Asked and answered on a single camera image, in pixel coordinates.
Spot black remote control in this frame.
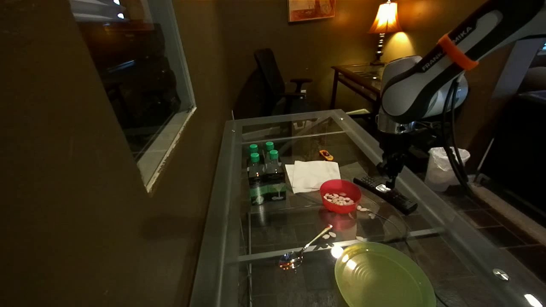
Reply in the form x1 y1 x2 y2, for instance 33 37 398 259
353 175 418 215

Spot bin with white bag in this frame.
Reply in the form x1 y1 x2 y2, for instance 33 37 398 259
424 147 471 193

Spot red bowl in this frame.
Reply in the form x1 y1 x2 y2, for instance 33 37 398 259
319 179 362 214

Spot heap of pale beans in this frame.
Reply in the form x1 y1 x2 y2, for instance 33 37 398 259
324 192 355 206

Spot glass-topped side table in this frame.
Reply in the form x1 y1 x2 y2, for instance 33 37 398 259
330 63 385 112

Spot stack of white napkins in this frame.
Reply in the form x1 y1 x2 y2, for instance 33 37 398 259
285 160 342 194

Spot table lamp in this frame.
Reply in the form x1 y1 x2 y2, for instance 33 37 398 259
367 0 404 66

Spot green plate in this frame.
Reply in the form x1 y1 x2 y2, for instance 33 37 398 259
334 242 437 307

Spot pack of green-capped bottles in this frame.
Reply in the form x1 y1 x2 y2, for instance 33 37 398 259
247 142 288 206

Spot black office chair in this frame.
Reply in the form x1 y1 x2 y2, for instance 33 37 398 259
253 48 313 116

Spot metal spoon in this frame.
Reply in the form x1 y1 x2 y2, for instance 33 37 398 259
278 224 334 270

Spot framed picture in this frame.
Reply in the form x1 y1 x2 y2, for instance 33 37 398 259
288 0 337 23

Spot window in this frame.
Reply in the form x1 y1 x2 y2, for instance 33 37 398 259
68 0 197 193

